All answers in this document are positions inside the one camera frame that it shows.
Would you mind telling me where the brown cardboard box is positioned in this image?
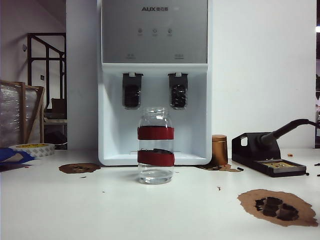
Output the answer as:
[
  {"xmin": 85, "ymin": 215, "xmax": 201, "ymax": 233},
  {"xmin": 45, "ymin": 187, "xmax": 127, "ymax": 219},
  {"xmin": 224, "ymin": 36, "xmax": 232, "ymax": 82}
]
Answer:
[{"xmin": 51, "ymin": 97, "xmax": 67, "ymax": 113}]

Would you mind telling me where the low wooden bench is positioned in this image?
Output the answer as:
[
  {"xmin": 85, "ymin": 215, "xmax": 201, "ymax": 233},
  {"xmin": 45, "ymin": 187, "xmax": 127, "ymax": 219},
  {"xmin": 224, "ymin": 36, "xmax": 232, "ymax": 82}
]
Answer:
[{"xmin": 42, "ymin": 112, "xmax": 68, "ymax": 150}]

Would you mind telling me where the grey dispenser tap paddle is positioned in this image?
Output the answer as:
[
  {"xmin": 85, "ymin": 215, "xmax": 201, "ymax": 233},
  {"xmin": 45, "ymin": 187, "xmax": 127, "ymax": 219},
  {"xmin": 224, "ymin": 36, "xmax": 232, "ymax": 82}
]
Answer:
[
  {"xmin": 121, "ymin": 72, "xmax": 144, "ymax": 110},
  {"xmin": 167, "ymin": 72, "xmax": 189, "ymax": 110}
]

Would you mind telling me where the black soldering iron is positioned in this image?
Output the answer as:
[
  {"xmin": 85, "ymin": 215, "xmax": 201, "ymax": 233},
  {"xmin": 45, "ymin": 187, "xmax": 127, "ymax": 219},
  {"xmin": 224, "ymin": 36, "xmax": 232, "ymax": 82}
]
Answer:
[{"xmin": 259, "ymin": 118, "xmax": 320, "ymax": 151}]

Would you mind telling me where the wooden crate with plastic wrap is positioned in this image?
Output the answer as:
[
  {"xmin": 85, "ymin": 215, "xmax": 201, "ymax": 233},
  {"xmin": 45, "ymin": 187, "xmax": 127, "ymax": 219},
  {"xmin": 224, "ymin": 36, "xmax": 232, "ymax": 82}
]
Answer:
[{"xmin": 0, "ymin": 79, "xmax": 46, "ymax": 148}]

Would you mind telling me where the black soldering iron stand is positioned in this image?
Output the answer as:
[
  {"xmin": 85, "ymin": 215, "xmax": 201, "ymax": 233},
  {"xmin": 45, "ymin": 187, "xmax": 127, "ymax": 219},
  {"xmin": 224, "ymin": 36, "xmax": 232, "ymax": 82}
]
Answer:
[{"xmin": 231, "ymin": 132, "xmax": 308, "ymax": 178}]

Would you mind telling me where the clear bottle with red bands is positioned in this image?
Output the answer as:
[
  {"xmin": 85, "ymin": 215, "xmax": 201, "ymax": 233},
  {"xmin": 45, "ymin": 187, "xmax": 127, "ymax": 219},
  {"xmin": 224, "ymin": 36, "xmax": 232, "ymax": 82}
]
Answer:
[{"xmin": 136, "ymin": 107, "xmax": 175, "ymax": 185}]

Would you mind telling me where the blue cloth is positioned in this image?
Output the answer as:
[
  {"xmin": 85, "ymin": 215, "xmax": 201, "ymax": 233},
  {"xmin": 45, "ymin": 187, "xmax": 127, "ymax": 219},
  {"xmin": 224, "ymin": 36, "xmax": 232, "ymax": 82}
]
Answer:
[{"xmin": 0, "ymin": 146, "xmax": 36, "ymax": 165}]

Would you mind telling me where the black metal frame rack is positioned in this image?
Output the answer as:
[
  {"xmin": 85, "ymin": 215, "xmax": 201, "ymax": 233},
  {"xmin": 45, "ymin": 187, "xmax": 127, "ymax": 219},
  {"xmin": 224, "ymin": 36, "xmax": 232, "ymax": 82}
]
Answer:
[{"xmin": 26, "ymin": 32, "xmax": 67, "ymax": 101}]

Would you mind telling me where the white tape roll yellow core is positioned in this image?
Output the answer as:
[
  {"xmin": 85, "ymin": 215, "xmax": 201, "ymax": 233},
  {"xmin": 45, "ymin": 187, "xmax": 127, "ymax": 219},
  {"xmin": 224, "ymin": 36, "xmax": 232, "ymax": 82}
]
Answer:
[{"xmin": 8, "ymin": 142, "xmax": 56, "ymax": 159}]

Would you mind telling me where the white AUX water dispenser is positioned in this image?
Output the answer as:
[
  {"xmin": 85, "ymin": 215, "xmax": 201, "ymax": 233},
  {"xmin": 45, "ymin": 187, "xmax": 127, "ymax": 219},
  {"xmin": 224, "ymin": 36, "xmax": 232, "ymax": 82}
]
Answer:
[{"xmin": 97, "ymin": 0, "xmax": 213, "ymax": 167}]

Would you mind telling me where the gold cylindrical can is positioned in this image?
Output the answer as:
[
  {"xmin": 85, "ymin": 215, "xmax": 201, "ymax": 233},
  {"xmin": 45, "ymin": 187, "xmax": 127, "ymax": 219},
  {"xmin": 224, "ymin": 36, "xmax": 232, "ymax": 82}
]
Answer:
[{"xmin": 211, "ymin": 134, "xmax": 229, "ymax": 166}]

